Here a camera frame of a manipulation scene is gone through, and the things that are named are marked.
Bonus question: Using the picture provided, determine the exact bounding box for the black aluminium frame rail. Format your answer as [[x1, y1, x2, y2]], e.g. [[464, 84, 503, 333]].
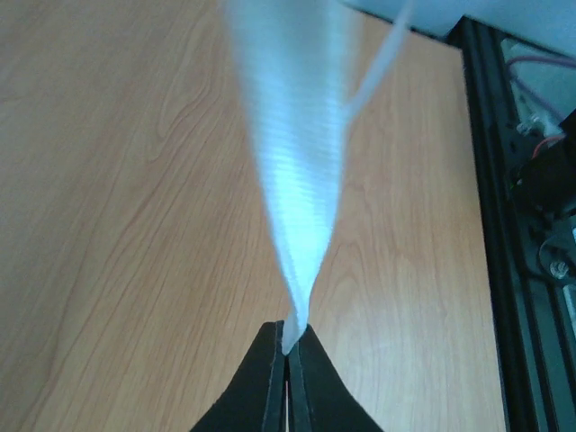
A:
[[449, 15, 576, 432]]

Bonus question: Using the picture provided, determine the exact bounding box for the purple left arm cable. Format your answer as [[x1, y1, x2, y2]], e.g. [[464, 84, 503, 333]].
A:
[[507, 55, 576, 119]]

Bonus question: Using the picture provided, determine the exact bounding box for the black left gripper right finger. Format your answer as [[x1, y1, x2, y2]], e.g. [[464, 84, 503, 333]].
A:
[[287, 326, 381, 432]]

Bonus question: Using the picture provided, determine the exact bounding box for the white shoelace of red shoe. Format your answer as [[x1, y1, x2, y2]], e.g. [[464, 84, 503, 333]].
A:
[[225, 1, 413, 354]]

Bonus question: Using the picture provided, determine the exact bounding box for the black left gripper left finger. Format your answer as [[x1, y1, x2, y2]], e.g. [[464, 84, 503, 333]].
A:
[[193, 321, 285, 431]]

